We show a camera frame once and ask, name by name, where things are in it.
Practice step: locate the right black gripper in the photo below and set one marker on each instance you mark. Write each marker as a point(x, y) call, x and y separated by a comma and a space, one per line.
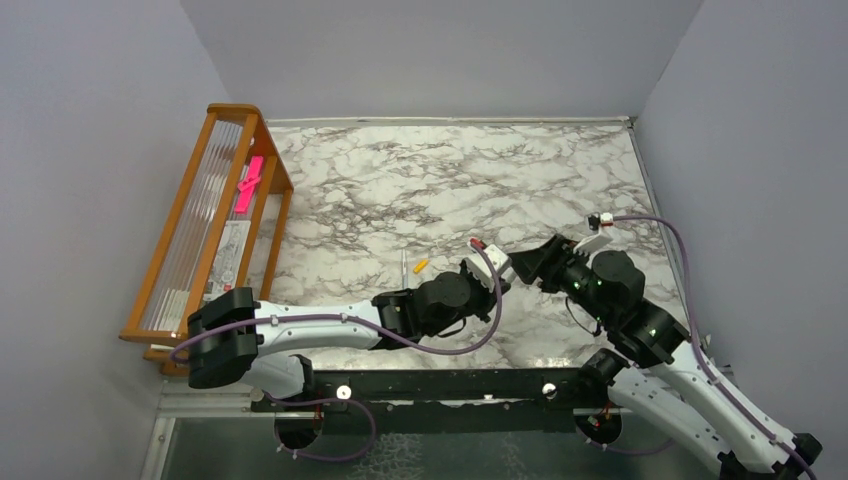
point(545, 261)

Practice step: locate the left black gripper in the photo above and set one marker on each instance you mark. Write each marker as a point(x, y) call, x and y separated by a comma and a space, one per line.
point(488, 298)

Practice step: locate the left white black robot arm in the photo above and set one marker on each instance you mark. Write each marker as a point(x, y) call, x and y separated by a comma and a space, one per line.
point(236, 338)

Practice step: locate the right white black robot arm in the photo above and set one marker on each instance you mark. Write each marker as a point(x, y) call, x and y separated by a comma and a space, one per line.
point(656, 369)

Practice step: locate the yellow pen cap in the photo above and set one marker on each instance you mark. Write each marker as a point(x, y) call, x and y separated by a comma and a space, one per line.
point(420, 266)

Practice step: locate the white pen leftmost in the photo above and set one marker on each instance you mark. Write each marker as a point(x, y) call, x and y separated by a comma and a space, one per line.
point(404, 269)

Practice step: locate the pink clip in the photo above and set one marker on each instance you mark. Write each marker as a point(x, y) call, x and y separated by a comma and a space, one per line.
point(248, 184)

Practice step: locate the wooden rack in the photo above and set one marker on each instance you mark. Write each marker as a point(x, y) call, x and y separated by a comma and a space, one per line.
point(174, 283)

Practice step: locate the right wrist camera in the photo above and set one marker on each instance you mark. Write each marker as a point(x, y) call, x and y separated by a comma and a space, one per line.
point(599, 224)

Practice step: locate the black mounting rail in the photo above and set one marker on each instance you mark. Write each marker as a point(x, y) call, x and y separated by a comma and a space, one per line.
point(443, 401)

